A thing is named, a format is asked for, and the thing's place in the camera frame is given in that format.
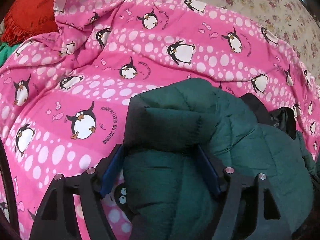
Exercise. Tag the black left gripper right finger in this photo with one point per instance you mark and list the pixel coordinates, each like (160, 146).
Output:
(248, 206)

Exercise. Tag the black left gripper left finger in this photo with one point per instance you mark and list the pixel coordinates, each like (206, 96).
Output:
(56, 216)

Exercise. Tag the dark green puffer jacket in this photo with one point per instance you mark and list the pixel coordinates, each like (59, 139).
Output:
(166, 194)

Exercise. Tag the pink penguin fleece blanket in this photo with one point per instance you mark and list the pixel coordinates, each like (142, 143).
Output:
(64, 95)

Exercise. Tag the green cloth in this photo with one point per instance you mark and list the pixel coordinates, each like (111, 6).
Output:
(6, 51)

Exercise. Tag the red ruffled pillow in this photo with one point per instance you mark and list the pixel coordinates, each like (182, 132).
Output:
(23, 19)

